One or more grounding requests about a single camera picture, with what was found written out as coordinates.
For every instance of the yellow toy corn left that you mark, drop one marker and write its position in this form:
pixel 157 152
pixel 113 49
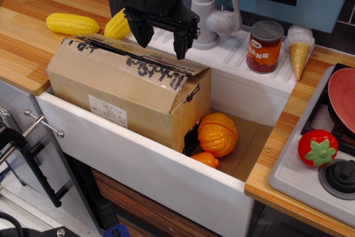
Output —
pixel 73 24

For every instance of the small orange toy fruit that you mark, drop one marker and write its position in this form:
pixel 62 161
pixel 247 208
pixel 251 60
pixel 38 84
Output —
pixel 206 158

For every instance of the pink plate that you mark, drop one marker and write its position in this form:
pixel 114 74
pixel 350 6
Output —
pixel 341 96

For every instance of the yellow toy corn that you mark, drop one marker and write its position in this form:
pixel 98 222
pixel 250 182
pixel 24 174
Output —
pixel 118 26
pixel 73 24

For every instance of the black metal clamp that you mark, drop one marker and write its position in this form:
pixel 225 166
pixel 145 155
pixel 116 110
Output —
pixel 13 140

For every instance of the brown cardboard box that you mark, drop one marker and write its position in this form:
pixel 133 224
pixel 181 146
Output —
pixel 146 91

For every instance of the grey toy faucet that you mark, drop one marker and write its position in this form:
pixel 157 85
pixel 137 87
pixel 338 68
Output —
pixel 215 23

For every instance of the yellow toy corn right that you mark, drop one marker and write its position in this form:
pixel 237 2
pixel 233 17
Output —
pixel 118 26

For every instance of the red beans toy can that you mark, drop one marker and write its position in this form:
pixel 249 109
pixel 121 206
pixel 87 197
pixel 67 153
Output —
pixel 264 46

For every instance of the toy stove top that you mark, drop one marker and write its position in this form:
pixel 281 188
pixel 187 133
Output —
pixel 291 176

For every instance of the white toy sink basin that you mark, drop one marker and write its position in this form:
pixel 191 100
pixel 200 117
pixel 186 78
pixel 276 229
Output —
pixel 211 198

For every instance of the large orange toy pumpkin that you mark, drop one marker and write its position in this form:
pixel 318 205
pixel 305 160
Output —
pixel 217 134

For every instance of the black stove knob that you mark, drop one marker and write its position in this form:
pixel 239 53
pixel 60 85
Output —
pixel 338 179

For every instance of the red toy tomato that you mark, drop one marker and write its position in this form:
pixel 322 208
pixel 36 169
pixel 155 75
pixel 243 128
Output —
pixel 318 148

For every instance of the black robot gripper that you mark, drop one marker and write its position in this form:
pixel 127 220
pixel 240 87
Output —
pixel 170 15

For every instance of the toy ice cream cone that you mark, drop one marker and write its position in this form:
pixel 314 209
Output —
pixel 300 42

